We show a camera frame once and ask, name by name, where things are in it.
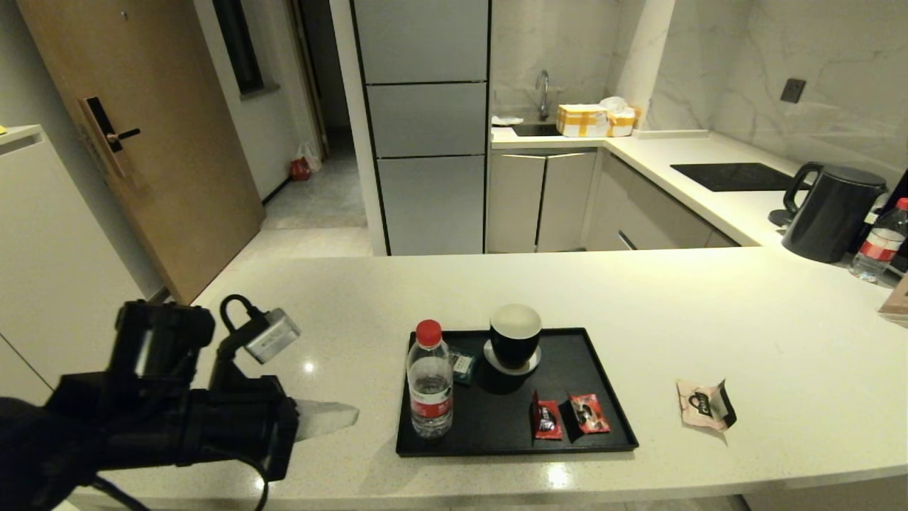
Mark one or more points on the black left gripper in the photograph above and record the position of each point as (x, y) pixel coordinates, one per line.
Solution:
(241, 426)

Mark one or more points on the clear water bottle red cap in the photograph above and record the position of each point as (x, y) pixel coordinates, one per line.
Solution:
(430, 397)
(876, 248)

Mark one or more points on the beige coffee sachet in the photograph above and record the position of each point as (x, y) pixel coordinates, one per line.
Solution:
(699, 415)

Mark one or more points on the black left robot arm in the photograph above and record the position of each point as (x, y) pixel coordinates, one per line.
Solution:
(71, 433)

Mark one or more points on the teal tea bag packet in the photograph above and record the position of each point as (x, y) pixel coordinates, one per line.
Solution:
(465, 367)

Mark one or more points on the black cup white inside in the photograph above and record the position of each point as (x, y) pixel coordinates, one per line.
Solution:
(514, 348)

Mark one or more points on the red snack packet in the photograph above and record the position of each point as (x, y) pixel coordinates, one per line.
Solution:
(547, 422)
(590, 415)

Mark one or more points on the black electric kettle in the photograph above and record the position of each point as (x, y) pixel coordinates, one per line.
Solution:
(830, 220)

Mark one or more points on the black rectangular serving tray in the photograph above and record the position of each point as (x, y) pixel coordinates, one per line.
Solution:
(496, 426)

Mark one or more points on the silver round saucer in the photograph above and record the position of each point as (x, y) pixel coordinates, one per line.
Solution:
(525, 370)

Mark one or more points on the red bag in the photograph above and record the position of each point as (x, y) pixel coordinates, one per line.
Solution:
(300, 170)

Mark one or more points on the white carrier bag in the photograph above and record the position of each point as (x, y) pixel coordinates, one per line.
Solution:
(312, 157)

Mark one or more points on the grey cabinet door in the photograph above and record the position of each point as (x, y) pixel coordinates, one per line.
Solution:
(514, 206)
(567, 202)

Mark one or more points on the brown wooden door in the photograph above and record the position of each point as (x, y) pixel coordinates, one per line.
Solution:
(170, 163)

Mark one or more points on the white storage cabinet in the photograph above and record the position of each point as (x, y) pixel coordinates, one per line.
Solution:
(57, 270)

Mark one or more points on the tall grey refrigerator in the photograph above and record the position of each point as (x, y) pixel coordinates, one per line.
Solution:
(425, 121)

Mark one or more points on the white cloth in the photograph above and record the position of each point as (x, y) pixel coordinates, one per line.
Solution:
(506, 121)

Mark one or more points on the kitchen sink basin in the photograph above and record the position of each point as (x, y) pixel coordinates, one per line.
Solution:
(535, 130)

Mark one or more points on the black gold door lock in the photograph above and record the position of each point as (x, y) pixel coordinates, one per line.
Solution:
(106, 135)

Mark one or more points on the dark narrow window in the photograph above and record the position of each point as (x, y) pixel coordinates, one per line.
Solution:
(240, 46)

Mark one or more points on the grey counter drawer cabinet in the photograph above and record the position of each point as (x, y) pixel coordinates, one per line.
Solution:
(652, 216)

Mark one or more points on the chrome kitchen faucet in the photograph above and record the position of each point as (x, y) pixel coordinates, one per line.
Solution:
(543, 92)

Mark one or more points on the small cardboard box yellow tape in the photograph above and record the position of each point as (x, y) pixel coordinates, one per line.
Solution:
(623, 123)

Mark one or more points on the white plastic bag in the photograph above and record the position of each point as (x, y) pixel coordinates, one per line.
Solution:
(614, 104)

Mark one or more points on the black induction cooktop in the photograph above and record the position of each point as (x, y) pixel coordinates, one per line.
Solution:
(738, 177)

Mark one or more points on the brown box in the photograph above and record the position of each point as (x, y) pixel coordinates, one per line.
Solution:
(897, 305)

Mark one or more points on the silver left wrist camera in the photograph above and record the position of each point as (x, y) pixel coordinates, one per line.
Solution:
(273, 337)

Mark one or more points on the dark wall socket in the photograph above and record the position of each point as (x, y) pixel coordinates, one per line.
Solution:
(792, 91)

